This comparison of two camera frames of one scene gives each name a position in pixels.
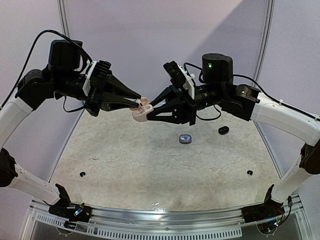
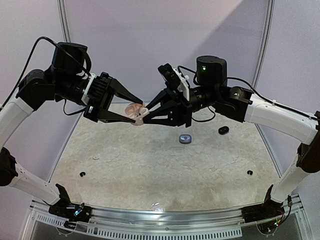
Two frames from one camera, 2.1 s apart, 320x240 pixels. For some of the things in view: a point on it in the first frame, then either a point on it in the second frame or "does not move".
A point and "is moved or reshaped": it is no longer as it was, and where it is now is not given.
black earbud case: (223, 130) does not move
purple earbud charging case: (185, 139) does not move
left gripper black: (115, 86) → (100, 100)
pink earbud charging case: (137, 113) is moved or reshaped
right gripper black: (185, 105) does not move
